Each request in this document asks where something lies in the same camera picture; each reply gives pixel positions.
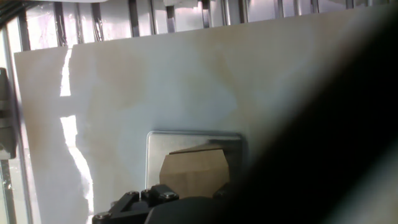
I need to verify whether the light wooden block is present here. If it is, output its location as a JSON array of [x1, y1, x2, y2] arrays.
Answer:
[[159, 143, 231, 200]]

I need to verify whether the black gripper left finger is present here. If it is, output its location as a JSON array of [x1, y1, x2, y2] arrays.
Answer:
[[91, 184, 180, 224]]

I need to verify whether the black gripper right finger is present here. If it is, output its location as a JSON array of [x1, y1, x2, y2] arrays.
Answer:
[[212, 182, 233, 200]]

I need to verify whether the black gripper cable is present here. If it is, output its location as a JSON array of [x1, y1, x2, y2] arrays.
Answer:
[[217, 6, 398, 224]]

